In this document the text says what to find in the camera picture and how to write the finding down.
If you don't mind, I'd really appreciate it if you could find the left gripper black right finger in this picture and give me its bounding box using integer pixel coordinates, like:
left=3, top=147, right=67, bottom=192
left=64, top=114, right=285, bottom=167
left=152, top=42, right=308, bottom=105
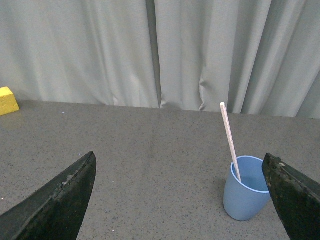
left=262, top=153, right=320, bottom=240

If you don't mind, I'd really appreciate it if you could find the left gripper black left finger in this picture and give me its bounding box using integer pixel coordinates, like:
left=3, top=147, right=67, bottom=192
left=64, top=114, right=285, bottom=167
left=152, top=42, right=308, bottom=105
left=0, top=151, right=97, bottom=240

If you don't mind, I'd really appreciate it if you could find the beige chopstick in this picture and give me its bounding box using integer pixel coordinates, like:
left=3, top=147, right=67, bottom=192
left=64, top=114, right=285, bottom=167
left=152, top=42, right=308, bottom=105
left=219, top=102, right=242, bottom=182

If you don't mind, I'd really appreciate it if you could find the blue plastic cup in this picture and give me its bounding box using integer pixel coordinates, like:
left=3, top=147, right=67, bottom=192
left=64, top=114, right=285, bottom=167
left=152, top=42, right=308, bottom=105
left=223, top=155, right=271, bottom=221

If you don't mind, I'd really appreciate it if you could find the yellow block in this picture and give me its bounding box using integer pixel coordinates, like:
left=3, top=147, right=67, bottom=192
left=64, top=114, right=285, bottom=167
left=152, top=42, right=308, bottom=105
left=0, top=86, right=20, bottom=116

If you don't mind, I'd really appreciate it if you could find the grey curtain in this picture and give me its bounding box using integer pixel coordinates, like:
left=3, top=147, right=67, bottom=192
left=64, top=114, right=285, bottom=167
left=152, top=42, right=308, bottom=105
left=0, top=0, right=320, bottom=119

